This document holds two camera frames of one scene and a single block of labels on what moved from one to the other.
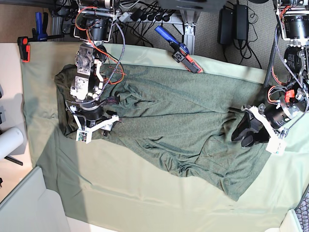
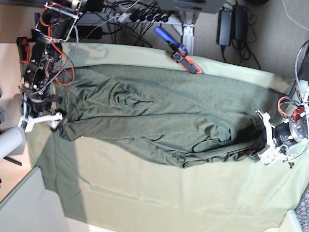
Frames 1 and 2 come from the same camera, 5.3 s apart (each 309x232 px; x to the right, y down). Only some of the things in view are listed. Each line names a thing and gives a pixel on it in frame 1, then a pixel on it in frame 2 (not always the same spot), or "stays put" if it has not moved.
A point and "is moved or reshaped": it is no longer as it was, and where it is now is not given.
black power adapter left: x=225 y=32 stays put
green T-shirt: x=182 y=116 is moved or reshaped
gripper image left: x=93 y=118 -> x=26 y=123
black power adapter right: x=241 y=22 stays put
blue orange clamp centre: x=181 y=52 stays put
